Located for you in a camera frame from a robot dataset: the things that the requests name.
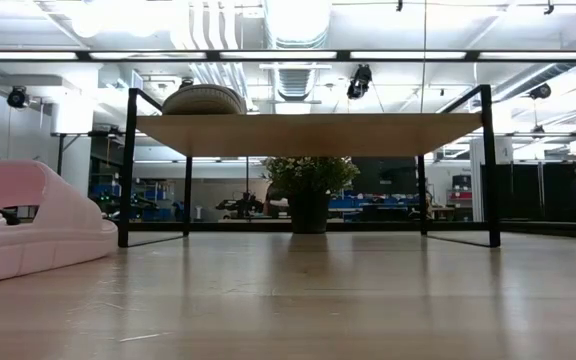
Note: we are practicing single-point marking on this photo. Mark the grey slide sandal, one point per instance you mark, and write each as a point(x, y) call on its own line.
point(203, 100)

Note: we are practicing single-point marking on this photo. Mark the pink slide sandal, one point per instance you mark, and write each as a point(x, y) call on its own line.
point(43, 235)

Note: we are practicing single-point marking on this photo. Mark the black background robot arm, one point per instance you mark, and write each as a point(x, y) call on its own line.
point(240, 205)

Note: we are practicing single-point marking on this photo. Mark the wooden shelf with black legs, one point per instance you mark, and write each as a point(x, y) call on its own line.
point(308, 132)

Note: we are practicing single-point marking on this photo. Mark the person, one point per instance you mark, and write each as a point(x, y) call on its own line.
point(275, 200)

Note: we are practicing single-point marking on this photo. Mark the small potted green plant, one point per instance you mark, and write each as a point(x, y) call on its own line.
point(310, 190)

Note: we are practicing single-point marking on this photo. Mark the black monitor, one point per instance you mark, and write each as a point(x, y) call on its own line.
point(383, 175)

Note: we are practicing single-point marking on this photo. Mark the black partition screen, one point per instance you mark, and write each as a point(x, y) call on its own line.
point(533, 192)

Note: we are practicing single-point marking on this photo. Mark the black metal rig frame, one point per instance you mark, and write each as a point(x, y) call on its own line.
point(368, 226)

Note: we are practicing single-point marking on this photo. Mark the black ceiling-mounted camera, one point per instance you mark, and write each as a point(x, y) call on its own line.
point(540, 91)
point(18, 97)
point(359, 82)

